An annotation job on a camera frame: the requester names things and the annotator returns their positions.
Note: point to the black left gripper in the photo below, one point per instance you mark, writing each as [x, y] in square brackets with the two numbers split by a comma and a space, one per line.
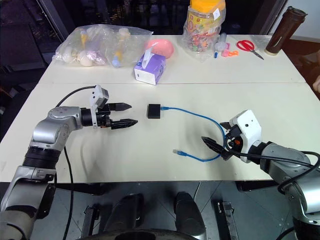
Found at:
[103, 118]

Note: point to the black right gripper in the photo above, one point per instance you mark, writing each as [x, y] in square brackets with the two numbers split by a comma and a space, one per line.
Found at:
[233, 142]

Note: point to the dark curved robot base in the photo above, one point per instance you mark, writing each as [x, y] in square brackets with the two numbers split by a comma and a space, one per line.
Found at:
[147, 235]

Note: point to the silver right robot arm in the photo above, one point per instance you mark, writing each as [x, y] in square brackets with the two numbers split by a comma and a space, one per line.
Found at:
[287, 162]

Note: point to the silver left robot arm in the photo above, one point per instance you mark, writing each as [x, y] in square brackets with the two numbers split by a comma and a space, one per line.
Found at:
[47, 130]

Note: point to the black adapter box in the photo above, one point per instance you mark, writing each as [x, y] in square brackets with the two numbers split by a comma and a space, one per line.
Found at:
[153, 111]

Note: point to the purple tissue box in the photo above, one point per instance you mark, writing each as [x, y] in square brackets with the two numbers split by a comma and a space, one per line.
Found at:
[151, 71]

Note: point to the black table support bar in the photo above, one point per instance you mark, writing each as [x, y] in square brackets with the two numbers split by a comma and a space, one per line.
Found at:
[82, 188]
[257, 186]

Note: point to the clear bag of toys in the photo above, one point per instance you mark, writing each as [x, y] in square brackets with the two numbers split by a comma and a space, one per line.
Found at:
[100, 47]

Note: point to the pink rounded plastic object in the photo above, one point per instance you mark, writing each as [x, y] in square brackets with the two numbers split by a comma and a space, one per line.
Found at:
[163, 47]

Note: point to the pink and orange small toys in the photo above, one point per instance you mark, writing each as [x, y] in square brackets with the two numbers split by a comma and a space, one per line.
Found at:
[230, 53]

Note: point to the dark rounded shape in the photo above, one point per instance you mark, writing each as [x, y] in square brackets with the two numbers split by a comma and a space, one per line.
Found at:
[187, 212]
[125, 212]

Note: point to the clear small plastic container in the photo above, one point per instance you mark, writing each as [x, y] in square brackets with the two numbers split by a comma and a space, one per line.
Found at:
[221, 45]

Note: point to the brown cylindrical bottle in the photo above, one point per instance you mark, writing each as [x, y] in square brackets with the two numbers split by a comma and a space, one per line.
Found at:
[283, 32]

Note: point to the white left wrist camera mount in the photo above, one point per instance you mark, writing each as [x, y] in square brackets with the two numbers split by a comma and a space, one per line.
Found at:
[94, 110]

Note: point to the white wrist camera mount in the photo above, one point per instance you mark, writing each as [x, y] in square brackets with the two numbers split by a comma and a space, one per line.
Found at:
[94, 110]
[248, 127]

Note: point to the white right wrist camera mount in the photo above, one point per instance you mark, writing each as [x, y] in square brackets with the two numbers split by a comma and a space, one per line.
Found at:
[248, 127]

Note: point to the black metal floor bracket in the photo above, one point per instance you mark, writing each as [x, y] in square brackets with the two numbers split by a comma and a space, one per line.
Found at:
[90, 220]
[226, 220]

